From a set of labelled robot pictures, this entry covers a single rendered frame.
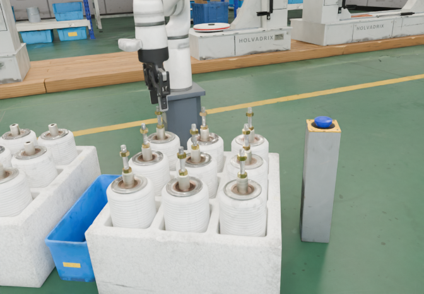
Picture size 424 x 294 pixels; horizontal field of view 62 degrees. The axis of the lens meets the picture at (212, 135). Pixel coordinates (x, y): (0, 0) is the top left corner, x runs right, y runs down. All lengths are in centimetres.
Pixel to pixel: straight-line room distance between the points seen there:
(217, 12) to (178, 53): 413
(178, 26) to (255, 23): 199
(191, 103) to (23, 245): 64
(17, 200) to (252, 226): 52
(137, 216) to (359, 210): 66
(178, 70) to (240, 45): 175
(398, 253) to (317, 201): 24
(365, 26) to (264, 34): 102
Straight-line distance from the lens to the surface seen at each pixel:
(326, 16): 335
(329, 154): 85
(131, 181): 74
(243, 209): 67
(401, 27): 385
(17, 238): 89
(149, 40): 85
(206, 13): 520
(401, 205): 120
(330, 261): 94
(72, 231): 99
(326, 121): 83
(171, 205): 70
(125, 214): 74
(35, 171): 98
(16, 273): 97
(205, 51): 278
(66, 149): 107
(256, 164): 79
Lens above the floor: 63
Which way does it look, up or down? 23 degrees down
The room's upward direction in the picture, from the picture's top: 3 degrees counter-clockwise
